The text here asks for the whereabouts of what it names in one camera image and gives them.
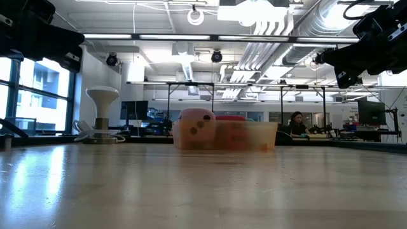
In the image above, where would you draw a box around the orange translucent plastic bin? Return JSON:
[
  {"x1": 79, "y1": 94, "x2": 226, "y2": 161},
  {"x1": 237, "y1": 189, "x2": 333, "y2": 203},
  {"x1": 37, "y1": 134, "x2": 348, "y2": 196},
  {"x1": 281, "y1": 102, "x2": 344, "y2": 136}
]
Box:
[{"x1": 172, "y1": 120, "x2": 279, "y2": 151}]

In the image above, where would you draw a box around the white coiled cable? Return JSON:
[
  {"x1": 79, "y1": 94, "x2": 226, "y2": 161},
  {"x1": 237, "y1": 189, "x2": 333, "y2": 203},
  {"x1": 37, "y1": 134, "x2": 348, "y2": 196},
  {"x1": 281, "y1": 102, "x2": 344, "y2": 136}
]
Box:
[{"x1": 72, "y1": 120, "x2": 127, "y2": 143}]

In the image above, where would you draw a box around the black overhead light bar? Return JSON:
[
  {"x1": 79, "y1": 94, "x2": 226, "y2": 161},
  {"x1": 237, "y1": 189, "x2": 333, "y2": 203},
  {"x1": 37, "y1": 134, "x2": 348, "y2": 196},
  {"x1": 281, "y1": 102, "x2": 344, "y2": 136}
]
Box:
[{"x1": 83, "y1": 33, "x2": 362, "y2": 45}]

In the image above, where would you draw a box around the black office chair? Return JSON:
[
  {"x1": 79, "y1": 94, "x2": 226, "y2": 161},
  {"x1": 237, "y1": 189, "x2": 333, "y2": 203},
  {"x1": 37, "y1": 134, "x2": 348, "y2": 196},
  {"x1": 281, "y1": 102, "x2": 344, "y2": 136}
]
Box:
[{"x1": 275, "y1": 130, "x2": 293, "y2": 146}]

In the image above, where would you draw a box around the person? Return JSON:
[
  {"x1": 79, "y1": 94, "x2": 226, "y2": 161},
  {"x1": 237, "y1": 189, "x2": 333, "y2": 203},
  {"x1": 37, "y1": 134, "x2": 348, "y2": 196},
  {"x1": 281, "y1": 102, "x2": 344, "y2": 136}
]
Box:
[{"x1": 287, "y1": 111, "x2": 311, "y2": 138}]

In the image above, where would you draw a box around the black computer monitor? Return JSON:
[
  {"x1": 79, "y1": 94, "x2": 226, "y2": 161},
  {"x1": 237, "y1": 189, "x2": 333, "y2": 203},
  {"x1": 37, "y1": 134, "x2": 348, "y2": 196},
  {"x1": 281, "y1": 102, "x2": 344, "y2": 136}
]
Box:
[
  {"x1": 120, "y1": 101, "x2": 149, "y2": 121},
  {"x1": 357, "y1": 100, "x2": 387, "y2": 127}
]

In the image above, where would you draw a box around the large pink foam die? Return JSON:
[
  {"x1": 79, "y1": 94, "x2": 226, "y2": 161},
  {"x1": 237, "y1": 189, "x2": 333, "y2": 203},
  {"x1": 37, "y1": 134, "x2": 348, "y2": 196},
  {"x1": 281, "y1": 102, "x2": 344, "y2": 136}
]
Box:
[{"x1": 177, "y1": 108, "x2": 217, "y2": 150}]

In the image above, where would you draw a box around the large red foam die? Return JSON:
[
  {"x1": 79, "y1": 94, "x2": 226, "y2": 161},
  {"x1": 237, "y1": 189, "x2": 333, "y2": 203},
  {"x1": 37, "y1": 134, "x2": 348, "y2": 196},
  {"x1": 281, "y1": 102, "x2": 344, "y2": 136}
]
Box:
[{"x1": 215, "y1": 114, "x2": 247, "y2": 150}]

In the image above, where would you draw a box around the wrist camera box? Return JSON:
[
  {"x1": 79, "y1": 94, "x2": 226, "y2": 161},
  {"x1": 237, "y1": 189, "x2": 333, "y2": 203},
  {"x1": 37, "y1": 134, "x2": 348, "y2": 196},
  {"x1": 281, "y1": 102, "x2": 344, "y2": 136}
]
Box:
[
  {"x1": 352, "y1": 12, "x2": 384, "y2": 39},
  {"x1": 0, "y1": 0, "x2": 57, "y2": 25}
]

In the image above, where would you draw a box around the black workstation frame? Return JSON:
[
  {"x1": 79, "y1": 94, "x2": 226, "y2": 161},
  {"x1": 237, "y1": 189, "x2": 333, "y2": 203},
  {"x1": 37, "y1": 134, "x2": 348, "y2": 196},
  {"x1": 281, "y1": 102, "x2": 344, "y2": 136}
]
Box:
[
  {"x1": 126, "y1": 81, "x2": 216, "y2": 120},
  {"x1": 268, "y1": 83, "x2": 327, "y2": 134}
]

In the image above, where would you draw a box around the window with dark frame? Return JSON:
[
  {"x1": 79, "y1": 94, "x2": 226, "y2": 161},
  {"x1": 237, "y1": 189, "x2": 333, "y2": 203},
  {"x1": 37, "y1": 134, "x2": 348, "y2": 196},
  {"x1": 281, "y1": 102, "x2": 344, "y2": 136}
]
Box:
[{"x1": 0, "y1": 57, "x2": 77, "y2": 136}]

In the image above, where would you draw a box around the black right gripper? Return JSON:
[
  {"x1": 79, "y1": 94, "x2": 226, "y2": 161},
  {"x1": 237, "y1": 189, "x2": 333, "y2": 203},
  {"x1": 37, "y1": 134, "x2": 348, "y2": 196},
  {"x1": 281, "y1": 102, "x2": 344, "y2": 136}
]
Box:
[{"x1": 322, "y1": 18, "x2": 407, "y2": 89}]

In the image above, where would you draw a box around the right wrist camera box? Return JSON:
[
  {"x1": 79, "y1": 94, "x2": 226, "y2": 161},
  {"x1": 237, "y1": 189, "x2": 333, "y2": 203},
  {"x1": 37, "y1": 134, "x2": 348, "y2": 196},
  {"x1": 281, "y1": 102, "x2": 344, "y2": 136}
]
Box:
[{"x1": 352, "y1": 12, "x2": 384, "y2": 39}]

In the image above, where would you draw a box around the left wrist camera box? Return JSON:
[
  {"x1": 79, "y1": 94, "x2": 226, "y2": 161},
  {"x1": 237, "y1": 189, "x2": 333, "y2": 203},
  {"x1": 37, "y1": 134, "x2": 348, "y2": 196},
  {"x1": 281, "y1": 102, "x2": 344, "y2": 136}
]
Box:
[{"x1": 0, "y1": 0, "x2": 57, "y2": 25}]

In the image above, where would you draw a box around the white hanging ring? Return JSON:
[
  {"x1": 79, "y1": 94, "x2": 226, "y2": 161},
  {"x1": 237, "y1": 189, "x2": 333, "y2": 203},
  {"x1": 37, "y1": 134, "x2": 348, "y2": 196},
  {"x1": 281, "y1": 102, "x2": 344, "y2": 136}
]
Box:
[{"x1": 186, "y1": 8, "x2": 205, "y2": 27}]

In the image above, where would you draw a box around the white mushroom-shaped lamp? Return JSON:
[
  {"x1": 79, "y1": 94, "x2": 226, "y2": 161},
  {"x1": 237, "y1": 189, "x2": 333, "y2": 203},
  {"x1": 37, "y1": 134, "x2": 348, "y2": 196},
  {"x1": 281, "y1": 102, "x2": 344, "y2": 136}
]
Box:
[{"x1": 85, "y1": 85, "x2": 120, "y2": 144}]

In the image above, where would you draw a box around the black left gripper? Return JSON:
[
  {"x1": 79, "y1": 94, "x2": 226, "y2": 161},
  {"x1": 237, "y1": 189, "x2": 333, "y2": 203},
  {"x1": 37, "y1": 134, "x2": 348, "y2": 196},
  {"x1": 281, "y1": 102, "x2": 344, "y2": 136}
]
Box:
[{"x1": 0, "y1": 24, "x2": 85, "y2": 73}]

